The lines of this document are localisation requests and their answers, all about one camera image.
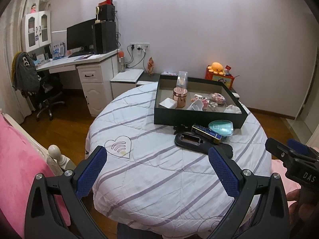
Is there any teal heart-shaped box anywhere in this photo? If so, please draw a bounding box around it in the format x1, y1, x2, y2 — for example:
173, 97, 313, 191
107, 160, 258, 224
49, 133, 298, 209
208, 120, 234, 137

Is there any white round figurine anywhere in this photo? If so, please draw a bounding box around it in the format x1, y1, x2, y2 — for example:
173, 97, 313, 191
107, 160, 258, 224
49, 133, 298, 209
224, 105, 242, 114

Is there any pink round patterned box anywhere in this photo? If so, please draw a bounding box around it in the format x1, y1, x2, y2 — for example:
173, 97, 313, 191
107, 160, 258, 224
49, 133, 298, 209
210, 93, 226, 105

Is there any blue yellow harmonica box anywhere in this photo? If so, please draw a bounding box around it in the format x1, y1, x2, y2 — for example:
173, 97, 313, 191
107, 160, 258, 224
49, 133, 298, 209
191, 125, 222, 144

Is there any clear glass ornament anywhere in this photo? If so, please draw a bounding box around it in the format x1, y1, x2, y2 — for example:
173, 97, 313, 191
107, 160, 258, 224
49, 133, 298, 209
207, 98, 219, 109

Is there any pink building block toy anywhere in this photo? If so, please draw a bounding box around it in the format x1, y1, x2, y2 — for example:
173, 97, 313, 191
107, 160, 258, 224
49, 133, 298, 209
191, 94, 208, 111

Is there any rose gold canister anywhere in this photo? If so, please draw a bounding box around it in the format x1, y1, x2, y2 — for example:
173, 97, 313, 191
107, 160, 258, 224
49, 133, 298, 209
173, 87, 188, 108

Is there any clear plastic box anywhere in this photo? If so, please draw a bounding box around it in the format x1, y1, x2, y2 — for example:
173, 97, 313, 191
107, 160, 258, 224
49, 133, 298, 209
176, 71, 188, 89

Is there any white square box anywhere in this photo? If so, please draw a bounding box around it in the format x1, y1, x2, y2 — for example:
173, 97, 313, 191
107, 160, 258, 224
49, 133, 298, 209
159, 98, 177, 109

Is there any pink blanket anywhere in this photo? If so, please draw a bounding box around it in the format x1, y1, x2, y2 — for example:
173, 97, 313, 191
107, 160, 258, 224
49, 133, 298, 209
1, 116, 63, 238

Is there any round striped bed cover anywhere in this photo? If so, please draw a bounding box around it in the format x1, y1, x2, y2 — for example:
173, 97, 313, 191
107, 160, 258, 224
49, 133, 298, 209
85, 82, 273, 239

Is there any black hair clip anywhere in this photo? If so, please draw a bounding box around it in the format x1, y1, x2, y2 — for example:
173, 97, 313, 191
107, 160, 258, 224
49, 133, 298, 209
173, 125, 191, 135

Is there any orange octopus plush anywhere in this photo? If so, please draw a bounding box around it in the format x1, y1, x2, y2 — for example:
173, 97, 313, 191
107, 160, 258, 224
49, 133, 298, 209
207, 62, 224, 75

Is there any black storage tray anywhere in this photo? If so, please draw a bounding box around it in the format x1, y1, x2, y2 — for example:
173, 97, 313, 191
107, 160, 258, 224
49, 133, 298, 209
154, 75, 248, 128

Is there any black office chair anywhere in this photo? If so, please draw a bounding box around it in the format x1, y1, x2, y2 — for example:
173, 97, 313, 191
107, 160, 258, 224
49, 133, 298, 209
30, 71, 65, 121

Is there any dark hanging jacket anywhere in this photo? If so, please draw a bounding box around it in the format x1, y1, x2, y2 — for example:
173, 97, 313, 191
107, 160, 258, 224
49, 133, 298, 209
11, 52, 40, 93

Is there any white low side cabinet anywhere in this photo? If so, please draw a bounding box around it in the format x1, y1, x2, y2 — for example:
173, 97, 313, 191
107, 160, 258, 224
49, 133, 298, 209
110, 69, 144, 99

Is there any white desk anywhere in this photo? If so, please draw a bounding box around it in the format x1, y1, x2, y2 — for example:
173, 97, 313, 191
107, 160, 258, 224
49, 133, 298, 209
37, 50, 118, 117

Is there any orange capped bottle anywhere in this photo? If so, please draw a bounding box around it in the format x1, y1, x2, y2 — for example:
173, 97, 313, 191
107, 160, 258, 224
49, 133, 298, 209
118, 50, 126, 72

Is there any black computer monitor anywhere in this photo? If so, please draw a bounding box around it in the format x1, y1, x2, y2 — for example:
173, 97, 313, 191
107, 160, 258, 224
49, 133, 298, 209
67, 19, 95, 52

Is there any black computer tower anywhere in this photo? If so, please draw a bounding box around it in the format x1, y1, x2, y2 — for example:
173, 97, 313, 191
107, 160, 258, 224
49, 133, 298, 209
93, 21, 117, 54

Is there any pink doll on cabinet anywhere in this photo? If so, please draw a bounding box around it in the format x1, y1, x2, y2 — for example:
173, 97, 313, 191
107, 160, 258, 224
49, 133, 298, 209
30, 3, 37, 14

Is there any black small speaker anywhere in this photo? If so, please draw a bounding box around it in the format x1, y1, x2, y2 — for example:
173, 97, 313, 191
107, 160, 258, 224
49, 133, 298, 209
96, 4, 115, 22

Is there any white bed post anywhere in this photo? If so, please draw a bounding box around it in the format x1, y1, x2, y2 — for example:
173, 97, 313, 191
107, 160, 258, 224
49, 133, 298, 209
48, 145, 76, 170

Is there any wall power strip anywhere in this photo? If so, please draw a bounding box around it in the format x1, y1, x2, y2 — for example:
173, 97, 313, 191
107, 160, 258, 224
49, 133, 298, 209
130, 43, 150, 50

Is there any white wall cabinet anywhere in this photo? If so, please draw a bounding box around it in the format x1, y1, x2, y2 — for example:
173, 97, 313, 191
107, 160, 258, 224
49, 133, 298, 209
21, 11, 51, 52

